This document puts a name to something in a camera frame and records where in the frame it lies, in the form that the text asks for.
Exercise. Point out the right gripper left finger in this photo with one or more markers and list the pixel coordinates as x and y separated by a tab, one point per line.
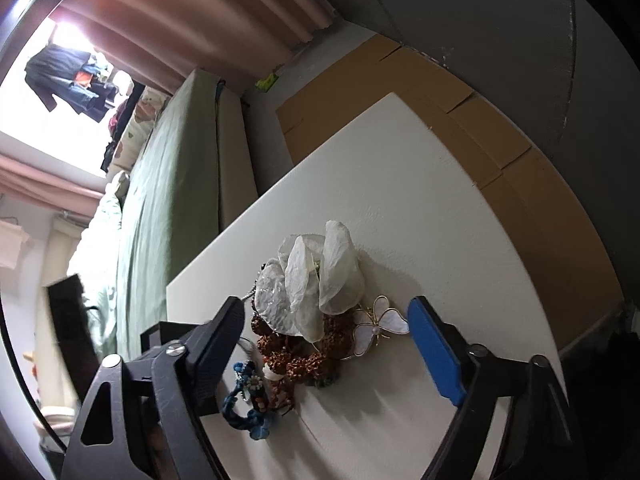
210	348

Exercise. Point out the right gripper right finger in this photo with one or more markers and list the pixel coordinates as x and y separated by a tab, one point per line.
449	358

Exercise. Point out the white shell butterfly brooch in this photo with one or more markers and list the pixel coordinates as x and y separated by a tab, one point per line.
373	324

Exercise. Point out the white fabric flower hairpiece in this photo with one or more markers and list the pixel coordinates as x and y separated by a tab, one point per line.
312	277

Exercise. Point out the light green blanket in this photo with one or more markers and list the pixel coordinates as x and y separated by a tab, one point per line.
95	261

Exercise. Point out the flattened brown cardboard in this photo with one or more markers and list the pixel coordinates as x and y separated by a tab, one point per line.
446	199

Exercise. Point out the green covered bed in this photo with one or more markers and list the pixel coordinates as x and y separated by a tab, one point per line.
192	179

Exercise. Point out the floral pillow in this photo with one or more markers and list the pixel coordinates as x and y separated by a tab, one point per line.
144	116

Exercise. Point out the green yellow floor item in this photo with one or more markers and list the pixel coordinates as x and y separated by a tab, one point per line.
265	84

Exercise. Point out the hanging dark clothes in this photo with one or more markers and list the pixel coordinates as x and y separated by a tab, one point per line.
74	77

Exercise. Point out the pink curtain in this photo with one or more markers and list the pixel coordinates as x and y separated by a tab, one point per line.
160	42

